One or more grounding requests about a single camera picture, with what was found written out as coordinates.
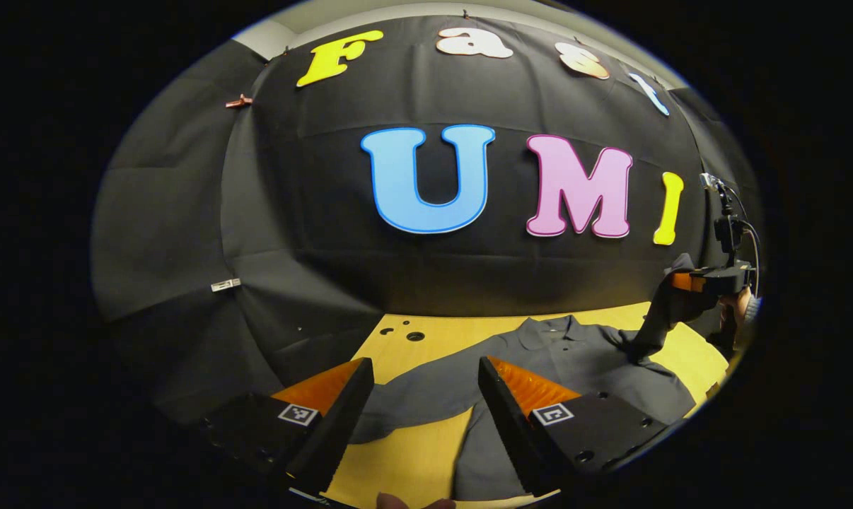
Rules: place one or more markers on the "small copper cloth clip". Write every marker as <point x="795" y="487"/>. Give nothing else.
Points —
<point x="239" y="102"/>

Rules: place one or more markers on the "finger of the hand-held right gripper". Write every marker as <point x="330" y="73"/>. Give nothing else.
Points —
<point x="685" y="283"/>

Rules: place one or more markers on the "dark grey collared shirt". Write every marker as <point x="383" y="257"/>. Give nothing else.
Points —
<point x="575" y="360"/>

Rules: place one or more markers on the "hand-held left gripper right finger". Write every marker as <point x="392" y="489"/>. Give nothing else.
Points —
<point x="511" y="431"/>

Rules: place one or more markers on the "black backdrop cloth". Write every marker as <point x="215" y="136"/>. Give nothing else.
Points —
<point x="292" y="212"/>

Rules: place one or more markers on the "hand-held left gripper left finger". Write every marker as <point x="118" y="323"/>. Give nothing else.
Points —
<point x="338" y="431"/>

